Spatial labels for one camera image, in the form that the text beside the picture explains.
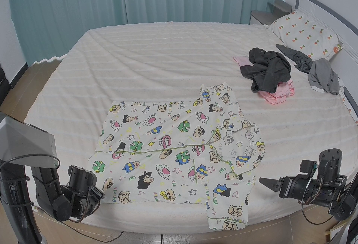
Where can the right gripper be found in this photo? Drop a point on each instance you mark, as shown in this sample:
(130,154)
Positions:
(296,188)

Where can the white printed pyjama top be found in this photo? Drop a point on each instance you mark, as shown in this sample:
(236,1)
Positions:
(167,148)

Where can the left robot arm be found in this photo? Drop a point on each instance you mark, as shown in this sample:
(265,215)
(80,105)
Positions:
(47,189)

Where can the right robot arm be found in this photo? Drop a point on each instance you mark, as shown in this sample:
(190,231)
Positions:
(331,164)

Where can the bed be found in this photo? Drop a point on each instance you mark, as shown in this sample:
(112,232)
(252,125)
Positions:
(167,64)

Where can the pink garment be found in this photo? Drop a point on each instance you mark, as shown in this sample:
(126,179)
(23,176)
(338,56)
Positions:
(275,97)

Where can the light grey garment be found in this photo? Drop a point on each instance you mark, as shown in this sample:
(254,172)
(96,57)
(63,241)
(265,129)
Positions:
(321,75)

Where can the black garment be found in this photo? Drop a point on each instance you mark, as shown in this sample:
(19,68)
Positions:
(268,69)

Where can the white printed pillow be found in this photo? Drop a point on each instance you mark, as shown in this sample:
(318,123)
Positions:
(304,32)

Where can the grey bedside table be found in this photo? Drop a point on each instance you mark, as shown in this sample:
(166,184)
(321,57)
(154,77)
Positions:
(261,16)

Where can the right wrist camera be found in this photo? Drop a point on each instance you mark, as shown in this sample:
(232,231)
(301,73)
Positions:
(307,167)

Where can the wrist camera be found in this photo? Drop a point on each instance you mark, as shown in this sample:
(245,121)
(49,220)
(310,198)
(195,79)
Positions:
(307,167)
(97,192)

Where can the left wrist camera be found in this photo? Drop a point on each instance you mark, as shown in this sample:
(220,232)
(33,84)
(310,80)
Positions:
(97,192)

